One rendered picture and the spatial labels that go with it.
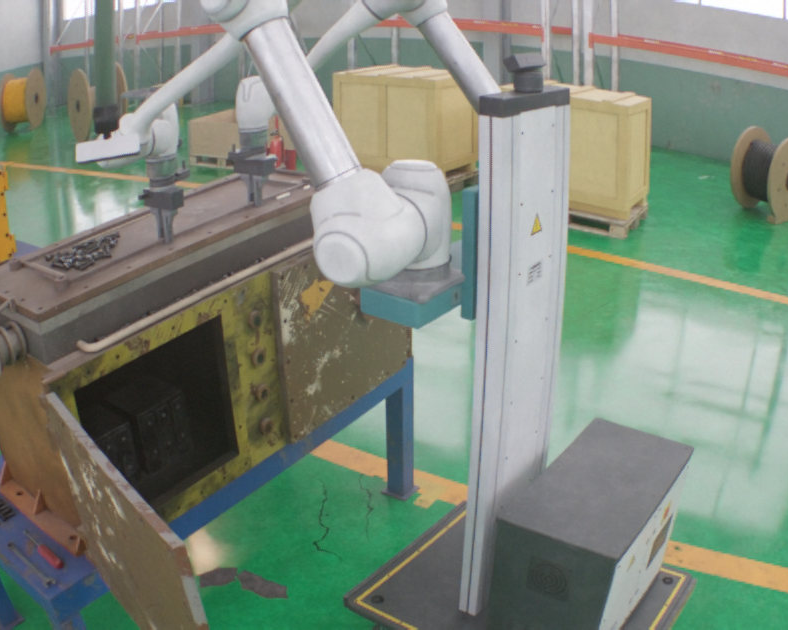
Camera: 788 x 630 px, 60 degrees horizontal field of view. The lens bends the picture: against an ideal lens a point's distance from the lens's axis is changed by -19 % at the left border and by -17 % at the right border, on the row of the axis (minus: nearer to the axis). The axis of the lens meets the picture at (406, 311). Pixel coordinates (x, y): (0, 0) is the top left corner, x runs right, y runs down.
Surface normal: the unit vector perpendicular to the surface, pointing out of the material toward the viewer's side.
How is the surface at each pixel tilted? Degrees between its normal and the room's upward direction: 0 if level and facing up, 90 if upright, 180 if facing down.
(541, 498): 0
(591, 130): 90
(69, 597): 90
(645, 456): 0
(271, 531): 0
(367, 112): 90
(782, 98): 90
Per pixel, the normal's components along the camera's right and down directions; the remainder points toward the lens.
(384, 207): 0.70, -0.32
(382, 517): 0.00, -0.91
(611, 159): -0.53, 0.34
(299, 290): 0.84, 0.22
